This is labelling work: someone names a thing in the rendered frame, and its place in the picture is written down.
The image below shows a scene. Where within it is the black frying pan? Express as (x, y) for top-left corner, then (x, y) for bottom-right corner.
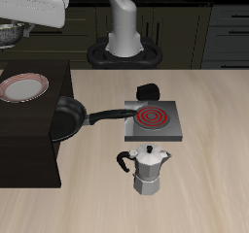
(51, 95), (139, 144)

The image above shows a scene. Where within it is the silver moka pot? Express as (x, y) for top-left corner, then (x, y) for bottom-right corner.
(116, 143), (173, 196)

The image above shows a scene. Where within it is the dark wooden cabinet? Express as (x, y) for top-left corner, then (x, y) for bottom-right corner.
(0, 59), (75, 189)

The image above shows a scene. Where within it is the round black knob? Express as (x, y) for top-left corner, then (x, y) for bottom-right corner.
(135, 83), (161, 102)

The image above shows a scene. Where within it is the dark grey stove plate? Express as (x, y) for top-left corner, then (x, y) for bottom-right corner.
(124, 100), (184, 144)

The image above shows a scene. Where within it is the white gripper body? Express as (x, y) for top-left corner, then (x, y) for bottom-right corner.
(0, 0), (66, 29)

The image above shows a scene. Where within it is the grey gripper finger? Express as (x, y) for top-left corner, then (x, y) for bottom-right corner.
(22, 23), (36, 38)

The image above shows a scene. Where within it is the white plate with red rim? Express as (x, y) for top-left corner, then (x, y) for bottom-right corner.
(0, 72), (51, 104)

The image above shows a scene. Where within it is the grey metal bowl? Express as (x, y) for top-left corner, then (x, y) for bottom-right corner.
(0, 21), (26, 50)

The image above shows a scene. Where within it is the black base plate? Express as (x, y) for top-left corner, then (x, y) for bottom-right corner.
(86, 36), (163, 67)

